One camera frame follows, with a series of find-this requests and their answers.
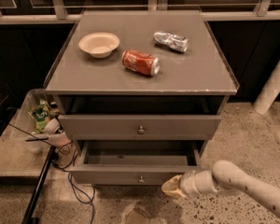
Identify green snack bag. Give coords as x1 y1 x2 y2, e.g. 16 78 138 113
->
29 99 52 133

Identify white paper bowl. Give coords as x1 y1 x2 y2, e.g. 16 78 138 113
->
78 33 119 59

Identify blue black floor cables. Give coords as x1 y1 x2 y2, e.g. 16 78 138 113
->
50 140 96 224

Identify white window railing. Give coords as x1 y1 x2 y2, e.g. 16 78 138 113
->
0 0 280 24

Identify white crumpled cup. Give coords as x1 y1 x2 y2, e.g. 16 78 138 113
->
43 119 60 134

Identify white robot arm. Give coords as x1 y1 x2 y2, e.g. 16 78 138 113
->
161 160 280 218

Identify crushed silver can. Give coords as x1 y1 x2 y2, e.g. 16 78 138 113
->
153 31 189 53

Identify grey drawer cabinet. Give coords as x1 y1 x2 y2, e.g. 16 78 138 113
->
42 9 240 161

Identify white angled post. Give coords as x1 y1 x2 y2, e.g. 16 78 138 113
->
253 60 280 115

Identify red soda can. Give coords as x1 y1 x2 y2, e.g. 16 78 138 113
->
121 49 160 77

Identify grey drawer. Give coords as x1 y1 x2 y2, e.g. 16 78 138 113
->
72 140 203 186
59 115 221 140

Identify black metal frame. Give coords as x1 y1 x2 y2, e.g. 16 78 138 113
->
21 147 55 224

